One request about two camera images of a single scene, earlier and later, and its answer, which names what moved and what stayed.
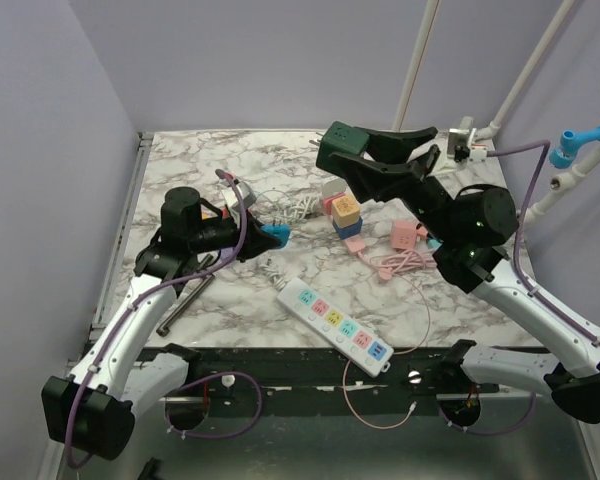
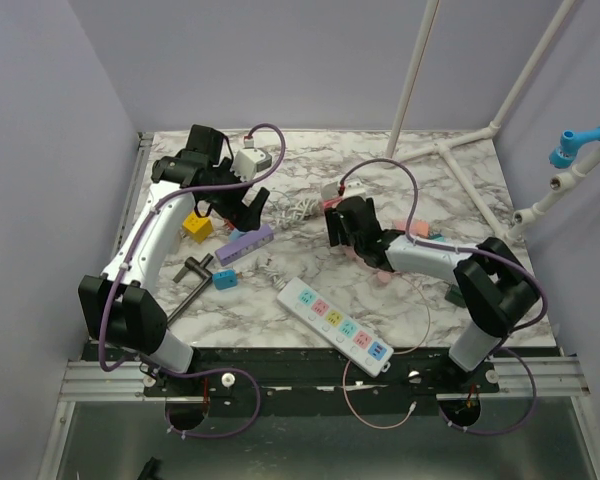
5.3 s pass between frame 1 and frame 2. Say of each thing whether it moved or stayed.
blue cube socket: moved
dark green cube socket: moved
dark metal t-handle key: stayed
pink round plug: moved
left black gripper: moved
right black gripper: moved
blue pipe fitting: stayed
